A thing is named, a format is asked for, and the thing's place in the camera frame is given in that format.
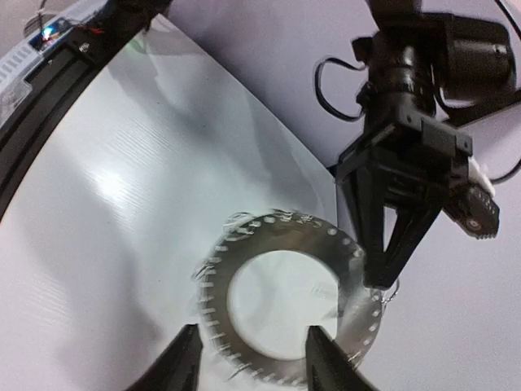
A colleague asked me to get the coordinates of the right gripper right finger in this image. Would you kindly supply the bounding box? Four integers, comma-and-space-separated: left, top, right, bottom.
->
305, 326, 376, 391

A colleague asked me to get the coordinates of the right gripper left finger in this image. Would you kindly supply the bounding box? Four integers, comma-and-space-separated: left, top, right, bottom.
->
126, 324, 203, 391

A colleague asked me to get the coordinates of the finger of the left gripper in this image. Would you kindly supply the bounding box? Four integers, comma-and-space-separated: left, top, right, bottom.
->
337, 164, 387, 285
376, 205, 441, 288

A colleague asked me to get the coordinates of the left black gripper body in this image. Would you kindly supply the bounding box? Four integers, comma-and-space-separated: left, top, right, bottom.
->
336, 109, 472, 212

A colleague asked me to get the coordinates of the metal keyring disc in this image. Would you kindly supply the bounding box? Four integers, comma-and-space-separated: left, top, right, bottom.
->
195, 209, 386, 387

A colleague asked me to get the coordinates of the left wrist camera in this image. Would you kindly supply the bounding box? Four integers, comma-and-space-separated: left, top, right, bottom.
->
443, 156, 500, 239

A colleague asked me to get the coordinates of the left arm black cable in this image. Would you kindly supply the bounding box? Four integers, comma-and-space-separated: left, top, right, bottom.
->
313, 0, 521, 184

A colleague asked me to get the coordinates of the black front aluminium rail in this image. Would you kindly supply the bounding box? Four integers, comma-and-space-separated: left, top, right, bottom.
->
1, 0, 169, 211

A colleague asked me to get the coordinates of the white slotted cable duct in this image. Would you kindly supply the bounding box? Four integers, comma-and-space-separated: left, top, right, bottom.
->
1, 12, 82, 125

